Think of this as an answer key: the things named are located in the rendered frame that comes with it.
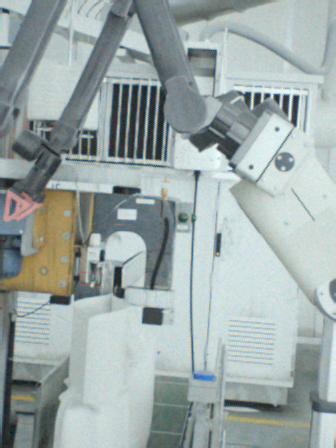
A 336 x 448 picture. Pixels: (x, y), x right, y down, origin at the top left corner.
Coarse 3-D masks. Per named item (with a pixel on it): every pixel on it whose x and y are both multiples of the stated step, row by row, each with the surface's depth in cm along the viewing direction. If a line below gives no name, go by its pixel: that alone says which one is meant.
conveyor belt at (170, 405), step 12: (156, 384) 415; (168, 384) 416; (180, 384) 418; (156, 396) 392; (168, 396) 393; (180, 396) 395; (156, 408) 371; (168, 408) 372; (180, 408) 374; (156, 420) 352; (168, 420) 354; (180, 420) 355; (156, 432) 336; (168, 432) 337; (180, 432) 338; (156, 444) 320; (168, 444) 322
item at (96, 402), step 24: (96, 312) 234; (120, 312) 213; (72, 336) 215; (96, 336) 204; (120, 336) 214; (72, 360) 214; (96, 360) 205; (120, 360) 216; (72, 384) 212; (96, 384) 206; (120, 384) 217; (72, 408) 205; (96, 408) 203; (120, 408) 216; (72, 432) 203; (96, 432) 203; (120, 432) 214
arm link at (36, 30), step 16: (32, 0) 151; (48, 0) 150; (64, 0) 152; (32, 16) 151; (48, 16) 151; (32, 32) 151; (48, 32) 152; (16, 48) 151; (32, 48) 151; (16, 64) 151; (32, 64) 152; (0, 80) 151; (16, 80) 151; (0, 96) 151; (16, 96) 151; (0, 112) 151; (16, 112) 156; (0, 128) 151
